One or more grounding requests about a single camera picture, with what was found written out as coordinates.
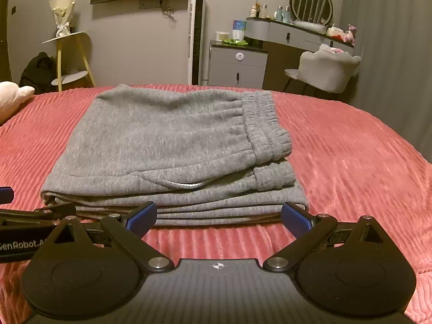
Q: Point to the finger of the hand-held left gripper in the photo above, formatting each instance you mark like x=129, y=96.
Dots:
x=6, y=195
x=33, y=214

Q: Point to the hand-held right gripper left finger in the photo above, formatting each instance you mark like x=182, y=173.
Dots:
x=141, y=216

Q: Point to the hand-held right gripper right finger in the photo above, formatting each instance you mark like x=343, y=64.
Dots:
x=297, y=219

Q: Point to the grey pants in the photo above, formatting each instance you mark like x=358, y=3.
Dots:
x=152, y=135

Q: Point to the pink ribbed blanket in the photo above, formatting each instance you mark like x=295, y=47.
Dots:
x=337, y=158

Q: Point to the white plush pillow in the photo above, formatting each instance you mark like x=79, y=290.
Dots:
x=13, y=96

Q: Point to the black backpack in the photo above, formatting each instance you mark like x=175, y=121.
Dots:
x=37, y=71

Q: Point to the white shell-back chair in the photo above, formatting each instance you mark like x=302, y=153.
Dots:
x=327, y=71

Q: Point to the grey bedside cabinet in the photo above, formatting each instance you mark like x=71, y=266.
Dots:
x=236, y=69

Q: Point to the round white side table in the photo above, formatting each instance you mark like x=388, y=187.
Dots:
x=64, y=37

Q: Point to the pink cloth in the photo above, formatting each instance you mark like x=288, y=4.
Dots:
x=332, y=50

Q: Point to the grey vanity desk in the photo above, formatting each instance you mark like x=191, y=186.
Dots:
x=287, y=35

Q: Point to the white tower fan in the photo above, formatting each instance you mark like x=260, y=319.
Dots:
x=199, y=40

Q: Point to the grey curtain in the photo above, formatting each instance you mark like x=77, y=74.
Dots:
x=388, y=57

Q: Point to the green item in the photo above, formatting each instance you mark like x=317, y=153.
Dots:
x=236, y=42

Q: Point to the red and white item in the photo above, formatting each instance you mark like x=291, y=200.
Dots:
x=334, y=33

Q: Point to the white tissue pack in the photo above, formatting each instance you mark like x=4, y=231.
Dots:
x=308, y=27

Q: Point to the pink plush toy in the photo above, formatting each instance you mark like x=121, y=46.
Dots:
x=351, y=33

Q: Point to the cream wrapped bouquet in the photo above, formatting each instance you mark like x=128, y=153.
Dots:
x=62, y=10

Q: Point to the blue and white box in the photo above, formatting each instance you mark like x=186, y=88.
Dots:
x=239, y=30

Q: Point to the blue bottle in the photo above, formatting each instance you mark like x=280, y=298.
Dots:
x=287, y=14
x=279, y=13

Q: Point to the clear bottle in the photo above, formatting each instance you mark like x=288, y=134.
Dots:
x=265, y=11

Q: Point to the round vanity mirror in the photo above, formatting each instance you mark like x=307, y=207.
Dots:
x=310, y=3

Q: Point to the wall switch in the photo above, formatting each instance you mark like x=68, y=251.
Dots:
x=14, y=10

